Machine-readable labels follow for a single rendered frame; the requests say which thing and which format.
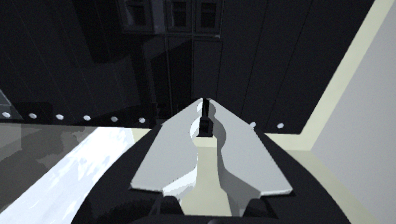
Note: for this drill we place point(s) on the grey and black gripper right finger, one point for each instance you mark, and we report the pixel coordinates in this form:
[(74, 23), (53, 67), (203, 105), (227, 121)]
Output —
[(253, 166)]

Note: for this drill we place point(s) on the black server rack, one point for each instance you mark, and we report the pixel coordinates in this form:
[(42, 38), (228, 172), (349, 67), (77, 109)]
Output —
[(67, 62)]

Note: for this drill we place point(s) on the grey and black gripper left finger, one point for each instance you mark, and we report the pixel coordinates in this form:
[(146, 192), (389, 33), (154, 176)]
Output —
[(163, 162)]

